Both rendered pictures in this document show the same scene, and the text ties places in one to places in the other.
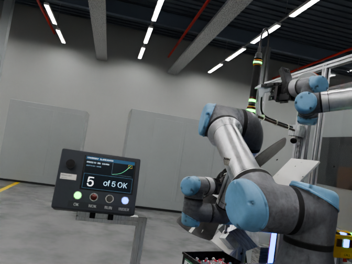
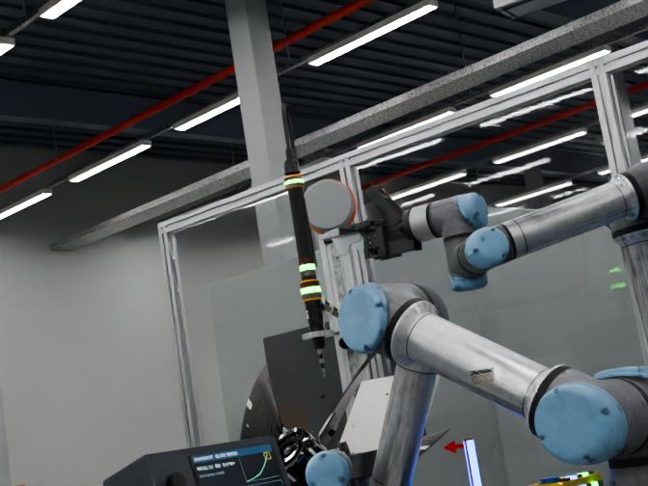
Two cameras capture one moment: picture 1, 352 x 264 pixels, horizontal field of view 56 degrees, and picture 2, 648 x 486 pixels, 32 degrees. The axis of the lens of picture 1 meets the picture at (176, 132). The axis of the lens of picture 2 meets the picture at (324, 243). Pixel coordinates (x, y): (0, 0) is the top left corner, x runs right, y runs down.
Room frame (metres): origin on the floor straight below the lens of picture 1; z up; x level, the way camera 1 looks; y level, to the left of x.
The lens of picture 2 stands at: (-0.37, 1.02, 1.24)
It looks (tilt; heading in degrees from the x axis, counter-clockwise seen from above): 10 degrees up; 325
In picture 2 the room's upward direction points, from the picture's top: 9 degrees counter-clockwise
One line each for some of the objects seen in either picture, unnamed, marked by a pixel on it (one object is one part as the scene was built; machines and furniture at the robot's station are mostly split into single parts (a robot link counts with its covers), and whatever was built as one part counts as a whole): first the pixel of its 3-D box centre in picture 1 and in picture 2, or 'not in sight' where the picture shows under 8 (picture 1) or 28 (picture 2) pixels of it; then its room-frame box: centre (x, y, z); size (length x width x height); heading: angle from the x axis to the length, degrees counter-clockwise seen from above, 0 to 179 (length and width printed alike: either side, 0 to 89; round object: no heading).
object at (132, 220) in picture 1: (112, 218); not in sight; (1.16, 0.17, 1.04); 0.24 x 0.03 x 0.03; 104
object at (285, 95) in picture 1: (283, 91); (391, 234); (1.46, -0.45, 1.63); 0.12 x 0.08 x 0.09; 24
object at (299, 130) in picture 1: (297, 131); (343, 319); (2.13, -0.77, 1.54); 0.10 x 0.07 x 0.08; 139
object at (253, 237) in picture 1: (244, 228); not in sight; (1.62, -0.40, 0.98); 0.20 x 0.16 x 0.20; 104
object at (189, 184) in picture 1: (195, 186); (329, 474); (1.33, -0.11, 1.17); 0.11 x 0.08 x 0.09; 141
